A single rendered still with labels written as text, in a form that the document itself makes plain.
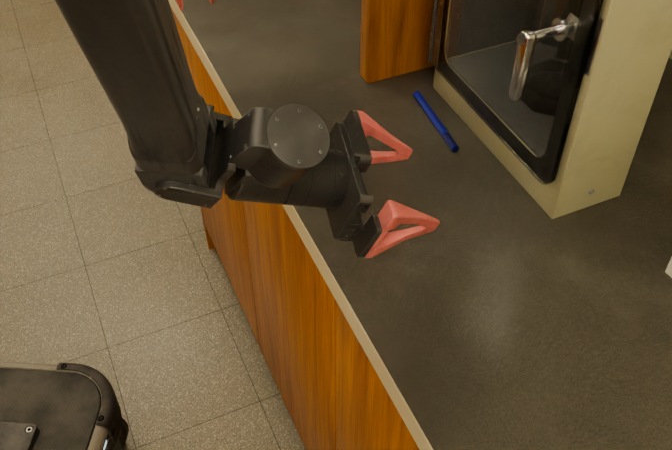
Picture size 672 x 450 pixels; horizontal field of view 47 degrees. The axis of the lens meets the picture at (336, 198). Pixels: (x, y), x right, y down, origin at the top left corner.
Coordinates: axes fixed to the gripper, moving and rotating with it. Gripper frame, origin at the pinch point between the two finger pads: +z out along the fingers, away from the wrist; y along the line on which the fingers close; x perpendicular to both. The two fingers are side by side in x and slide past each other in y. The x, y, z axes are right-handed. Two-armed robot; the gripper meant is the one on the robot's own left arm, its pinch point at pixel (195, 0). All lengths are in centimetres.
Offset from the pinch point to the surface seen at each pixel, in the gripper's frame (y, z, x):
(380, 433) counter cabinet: 6, 41, -52
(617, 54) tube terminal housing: 36, -9, -46
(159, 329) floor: -15, 110, 32
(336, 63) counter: 21.5, 15.7, -1.4
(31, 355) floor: -47, 110, 38
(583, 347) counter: 24, 16, -64
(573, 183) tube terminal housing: 35, 10, -46
